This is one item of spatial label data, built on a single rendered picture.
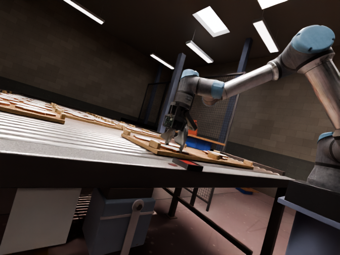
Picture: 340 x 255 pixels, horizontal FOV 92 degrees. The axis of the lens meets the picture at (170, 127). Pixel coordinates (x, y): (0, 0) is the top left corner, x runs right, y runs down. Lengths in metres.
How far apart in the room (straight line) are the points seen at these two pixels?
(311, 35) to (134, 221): 0.83
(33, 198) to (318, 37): 0.93
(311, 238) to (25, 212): 0.91
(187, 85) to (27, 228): 0.63
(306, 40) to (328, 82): 0.17
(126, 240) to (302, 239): 0.70
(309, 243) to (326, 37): 0.76
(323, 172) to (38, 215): 0.93
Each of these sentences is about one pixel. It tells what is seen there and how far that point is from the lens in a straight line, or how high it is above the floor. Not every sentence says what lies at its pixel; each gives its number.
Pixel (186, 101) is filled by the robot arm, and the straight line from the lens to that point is 0.71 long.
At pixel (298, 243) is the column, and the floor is 0.72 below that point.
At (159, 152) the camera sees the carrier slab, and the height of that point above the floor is 0.93.
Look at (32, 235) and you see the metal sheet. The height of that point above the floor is 0.76.
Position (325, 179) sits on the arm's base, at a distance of 0.91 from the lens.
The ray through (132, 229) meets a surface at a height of 0.76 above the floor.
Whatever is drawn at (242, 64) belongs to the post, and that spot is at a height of 3.54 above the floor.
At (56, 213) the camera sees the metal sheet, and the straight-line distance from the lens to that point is 0.42.
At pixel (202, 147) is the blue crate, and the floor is 0.95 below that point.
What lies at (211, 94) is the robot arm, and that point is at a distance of 0.72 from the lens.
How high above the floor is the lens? 1.01
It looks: 1 degrees up
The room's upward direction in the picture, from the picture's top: 16 degrees clockwise
